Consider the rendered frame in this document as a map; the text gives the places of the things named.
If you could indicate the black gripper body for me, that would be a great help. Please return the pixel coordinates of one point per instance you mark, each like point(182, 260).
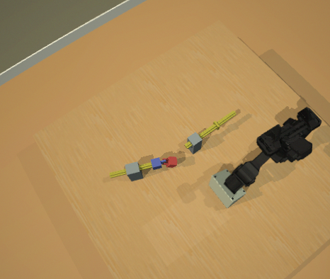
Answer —
point(289, 134)

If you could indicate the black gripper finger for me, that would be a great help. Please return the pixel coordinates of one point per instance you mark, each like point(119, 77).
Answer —
point(271, 137)
point(308, 117)

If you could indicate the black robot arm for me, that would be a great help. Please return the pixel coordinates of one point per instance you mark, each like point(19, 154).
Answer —
point(245, 174)

